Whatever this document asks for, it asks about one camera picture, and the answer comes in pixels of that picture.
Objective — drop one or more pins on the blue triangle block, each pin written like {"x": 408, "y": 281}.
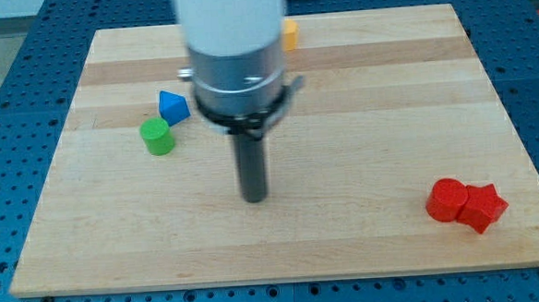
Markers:
{"x": 173, "y": 108}

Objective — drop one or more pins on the yellow block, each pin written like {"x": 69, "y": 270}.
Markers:
{"x": 290, "y": 34}

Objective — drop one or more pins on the red star block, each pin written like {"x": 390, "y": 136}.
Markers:
{"x": 482, "y": 208}

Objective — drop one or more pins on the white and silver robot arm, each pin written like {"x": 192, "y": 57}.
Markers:
{"x": 237, "y": 65}

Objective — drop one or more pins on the dark grey cylindrical pointer tool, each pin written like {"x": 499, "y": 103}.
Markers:
{"x": 249, "y": 154}

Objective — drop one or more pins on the light wooden board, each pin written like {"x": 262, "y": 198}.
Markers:
{"x": 394, "y": 100}

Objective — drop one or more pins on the green cylinder block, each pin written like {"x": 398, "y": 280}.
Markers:
{"x": 157, "y": 136}

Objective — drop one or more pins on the blue perforated metal table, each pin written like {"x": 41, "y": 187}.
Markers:
{"x": 40, "y": 85}

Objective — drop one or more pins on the red cylinder block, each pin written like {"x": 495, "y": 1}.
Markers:
{"x": 446, "y": 200}

